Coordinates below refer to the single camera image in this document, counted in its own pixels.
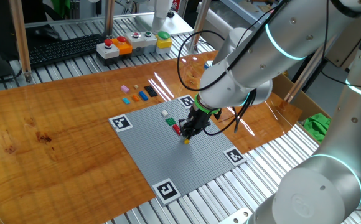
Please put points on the red lego brick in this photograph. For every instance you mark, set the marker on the red lego brick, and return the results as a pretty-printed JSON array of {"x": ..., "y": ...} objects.
[{"x": 175, "y": 129}]

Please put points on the green hanging garment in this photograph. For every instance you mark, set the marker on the green hanging garment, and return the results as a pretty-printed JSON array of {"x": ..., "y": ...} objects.
[{"x": 59, "y": 7}]

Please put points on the wooden frame post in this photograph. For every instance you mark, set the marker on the wooden frame post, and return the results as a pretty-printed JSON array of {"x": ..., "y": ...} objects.
[{"x": 21, "y": 40}]

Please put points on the orange lego brick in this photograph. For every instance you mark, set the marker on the orange lego brick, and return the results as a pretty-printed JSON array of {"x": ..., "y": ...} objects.
[{"x": 135, "y": 98}]

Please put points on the white foam pieces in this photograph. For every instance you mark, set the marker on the white foam pieces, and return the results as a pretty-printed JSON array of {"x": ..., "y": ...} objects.
[{"x": 214, "y": 23}]

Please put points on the black white marker tag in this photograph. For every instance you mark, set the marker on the black white marker tag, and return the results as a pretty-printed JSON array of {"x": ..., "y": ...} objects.
[
  {"x": 120, "y": 122},
  {"x": 235, "y": 156},
  {"x": 167, "y": 191},
  {"x": 186, "y": 101}
]

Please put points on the green cloth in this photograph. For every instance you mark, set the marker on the green cloth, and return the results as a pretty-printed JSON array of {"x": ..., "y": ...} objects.
[{"x": 317, "y": 126}]

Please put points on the pink lego brick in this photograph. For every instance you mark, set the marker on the pink lego brick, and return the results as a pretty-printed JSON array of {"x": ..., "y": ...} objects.
[{"x": 124, "y": 89}]

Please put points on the cardboard box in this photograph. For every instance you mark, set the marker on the cardboard box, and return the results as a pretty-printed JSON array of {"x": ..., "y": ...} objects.
[{"x": 305, "y": 104}]

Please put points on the black lego plate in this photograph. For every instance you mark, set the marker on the black lego plate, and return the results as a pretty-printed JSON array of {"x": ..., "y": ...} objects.
[{"x": 151, "y": 91}]

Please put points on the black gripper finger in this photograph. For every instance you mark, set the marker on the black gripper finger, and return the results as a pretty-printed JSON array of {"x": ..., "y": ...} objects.
[
  {"x": 185, "y": 129},
  {"x": 198, "y": 132}
]

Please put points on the blue lego brick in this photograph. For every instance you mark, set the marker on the blue lego brick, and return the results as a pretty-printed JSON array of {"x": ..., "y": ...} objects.
[{"x": 143, "y": 96}]

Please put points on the grey lego baseplate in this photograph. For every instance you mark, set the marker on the grey lego baseplate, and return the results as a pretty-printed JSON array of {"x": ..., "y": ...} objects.
[{"x": 168, "y": 161}]

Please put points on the yellow box green button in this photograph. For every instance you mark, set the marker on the yellow box green button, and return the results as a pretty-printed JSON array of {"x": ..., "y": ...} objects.
[{"x": 164, "y": 43}]

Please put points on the black keyboard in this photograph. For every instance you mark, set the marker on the black keyboard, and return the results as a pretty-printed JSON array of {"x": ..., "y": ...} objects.
[{"x": 62, "y": 48}]

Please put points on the yellow lego brick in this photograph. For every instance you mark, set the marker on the yellow lego brick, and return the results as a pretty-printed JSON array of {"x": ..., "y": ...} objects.
[{"x": 186, "y": 141}]

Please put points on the tan slanted frame legs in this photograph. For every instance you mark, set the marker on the tan slanted frame legs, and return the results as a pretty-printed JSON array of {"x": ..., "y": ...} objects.
[{"x": 305, "y": 71}]

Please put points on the green lego plate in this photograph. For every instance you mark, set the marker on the green lego plate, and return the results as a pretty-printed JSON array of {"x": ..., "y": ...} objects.
[{"x": 170, "y": 121}]

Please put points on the white cylindrical stand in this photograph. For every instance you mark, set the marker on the white cylindrical stand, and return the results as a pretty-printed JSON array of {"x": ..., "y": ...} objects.
[{"x": 161, "y": 15}]

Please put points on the orange box red button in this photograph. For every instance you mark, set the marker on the orange box red button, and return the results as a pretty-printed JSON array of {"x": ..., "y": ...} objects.
[{"x": 123, "y": 48}]

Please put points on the white board panel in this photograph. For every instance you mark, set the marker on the white board panel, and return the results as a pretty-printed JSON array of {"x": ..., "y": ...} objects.
[{"x": 180, "y": 28}]

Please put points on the cyan lego brick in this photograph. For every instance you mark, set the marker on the cyan lego brick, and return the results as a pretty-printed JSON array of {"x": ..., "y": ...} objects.
[{"x": 126, "y": 100}]

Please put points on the black computer mouse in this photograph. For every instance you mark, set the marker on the black computer mouse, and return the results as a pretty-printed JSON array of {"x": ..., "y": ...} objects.
[{"x": 46, "y": 32}]

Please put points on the grey metal shelf rack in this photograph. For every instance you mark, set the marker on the grey metal shelf rack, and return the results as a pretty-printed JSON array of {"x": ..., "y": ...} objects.
[{"x": 239, "y": 7}]

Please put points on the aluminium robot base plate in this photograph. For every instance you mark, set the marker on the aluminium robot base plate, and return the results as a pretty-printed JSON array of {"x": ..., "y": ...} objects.
[{"x": 236, "y": 216}]

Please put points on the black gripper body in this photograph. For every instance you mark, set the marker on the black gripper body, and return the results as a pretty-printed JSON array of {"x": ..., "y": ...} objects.
[{"x": 199, "y": 119}]

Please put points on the wood grain table mat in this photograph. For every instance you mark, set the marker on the wood grain table mat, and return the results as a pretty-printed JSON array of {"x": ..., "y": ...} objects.
[{"x": 59, "y": 140}]

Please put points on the grey two-button box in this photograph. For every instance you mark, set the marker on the grey two-button box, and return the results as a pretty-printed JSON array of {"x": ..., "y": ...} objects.
[{"x": 141, "y": 43}]

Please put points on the white lego brick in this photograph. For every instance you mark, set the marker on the white lego brick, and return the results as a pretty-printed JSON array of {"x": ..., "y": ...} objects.
[{"x": 165, "y": 113}]

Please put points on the aluminium frame post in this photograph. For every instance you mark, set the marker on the aluminium frame post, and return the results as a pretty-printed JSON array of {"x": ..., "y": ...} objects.
[
  {"x": 109, "y": 18},
  {"x": 199, "y": 25}
]

